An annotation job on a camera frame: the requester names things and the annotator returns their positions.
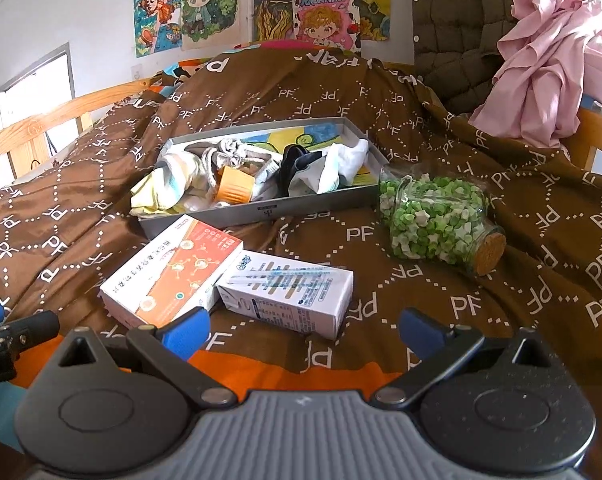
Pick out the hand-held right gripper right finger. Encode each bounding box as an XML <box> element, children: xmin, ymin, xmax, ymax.
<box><xmin>368</xmin><ymin>307</ymin><xmax>555</xmax><ymax>409</ymax></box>

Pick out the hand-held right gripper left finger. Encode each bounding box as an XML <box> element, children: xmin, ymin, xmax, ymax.
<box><xmin>56</xmin><ymin>306</ymin><xmax>239</xmax><ymax>409</ymax></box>

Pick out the grey tray with cartoon painting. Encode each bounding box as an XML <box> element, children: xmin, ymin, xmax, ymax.
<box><xmin>137</xmin><ymin>116</ymin><xmax>390</xmax><ymax>242</ymax></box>

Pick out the yellow sock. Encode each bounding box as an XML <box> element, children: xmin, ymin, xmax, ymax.
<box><xmin>129</xmin><ymin>179</ymin><xmax>170</xmax><ymax>214</ymax></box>

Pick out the orange sock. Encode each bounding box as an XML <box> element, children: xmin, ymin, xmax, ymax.
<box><xmin>215</xmin><ymin>164</ymin><xmax>255</xmax><ymax>207</ymax></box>

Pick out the white muslin cloth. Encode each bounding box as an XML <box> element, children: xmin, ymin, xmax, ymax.
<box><xmin>150</xmin><ymin>151</ymin><xmax>212</xmax><ymax>197</ymax></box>

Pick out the white gauze cloth blue print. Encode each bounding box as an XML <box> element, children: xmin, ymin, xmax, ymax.
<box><xmin>325</xmin><ymin>139</ymin><xmax>370</xmax><ymax>194</ymax></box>

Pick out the beige drawstring pouch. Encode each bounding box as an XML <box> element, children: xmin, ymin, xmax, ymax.
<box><xmin>200</xmin><ymin>136</ymin><xmax>262</xmax><ymax>191</ymax></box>

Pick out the black cloth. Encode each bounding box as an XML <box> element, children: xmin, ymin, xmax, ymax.
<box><xmin>277</xmin><ymin>144</ymin><xmax>322</xmax><ymax>197</ymax></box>

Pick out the orange and white box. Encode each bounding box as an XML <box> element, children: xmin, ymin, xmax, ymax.
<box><xmin>98</xmin><ymin>213</ymin><xmax>245</xmax><ymax>332</ymax></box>

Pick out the white and blue box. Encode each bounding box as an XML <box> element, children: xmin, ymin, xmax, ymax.
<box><xmin>215</xmin><ymin>251</ymin><xmax>355</xmax><ymax>341</ymax></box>

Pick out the colourful cartoon bed sheet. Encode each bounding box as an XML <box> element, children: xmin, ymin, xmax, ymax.
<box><xmin>0</xmin><ymin>280</ymin><xmax>416</xmax><ymax>406</ymax></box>

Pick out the brown printed blanket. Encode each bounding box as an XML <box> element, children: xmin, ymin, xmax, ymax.
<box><xmin>0</xmin><ymin>47</ymin><xmax>602</xmax><ymax>391</ymax></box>

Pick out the grey framed window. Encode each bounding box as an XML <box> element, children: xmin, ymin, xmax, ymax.
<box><xmin>0</xmin><ymin>41</ymin><xmax>78</xmax><ymax>112</ymax></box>

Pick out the wooden bed end board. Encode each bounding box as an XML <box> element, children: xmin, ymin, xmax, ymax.
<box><xmin>570</xmin><ymin>106</ymin><xmax>602</xmax><ymax>172</ymax></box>

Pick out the pink cloth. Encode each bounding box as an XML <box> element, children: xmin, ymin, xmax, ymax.
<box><xmin>467</xmin><ymin>0</ymin><xmax>602</xmax><ymax>149</ymax></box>

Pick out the brown quilted jacket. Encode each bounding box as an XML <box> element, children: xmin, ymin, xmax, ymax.
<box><xmin>405</xmin><ymin>0</ymin><xmax>572</xmax><ymax>117</ymax></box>

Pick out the dark dog poster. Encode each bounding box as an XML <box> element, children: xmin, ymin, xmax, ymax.
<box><xmin>356</xmin><ymin>0</ymin><xmax>392</xmax><ymax>42</ymax></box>

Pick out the pink blond child poster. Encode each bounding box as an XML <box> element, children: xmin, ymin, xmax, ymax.
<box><xmin>292</xmin><ymin>0</ymin><xmax>362</xmax><ymax>54</ymax></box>

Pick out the blond child green-hat poster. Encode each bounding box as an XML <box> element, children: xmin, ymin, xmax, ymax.
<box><xmin>180</xmin><ymin>0</ymin><xmax>245</xmax><ymax>52</ymax></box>

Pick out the black cable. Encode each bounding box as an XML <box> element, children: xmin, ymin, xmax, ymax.
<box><xmin>30</xmin><ymin>131</ymin><xmax>59</xmax><ymax>167</ymax></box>

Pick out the wooden bed guard rail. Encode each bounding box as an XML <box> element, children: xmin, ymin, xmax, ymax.
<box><xmin>0</xmin><ymin>79</ymin><xmax>149</xmax><ymax>182</ymax></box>

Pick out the orange-haired girl wall poster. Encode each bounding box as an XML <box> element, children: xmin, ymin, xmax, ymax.
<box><xmin>132</xmin><ymin>0</ymin><xmax>185</xmax><ymax>59</ymax></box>

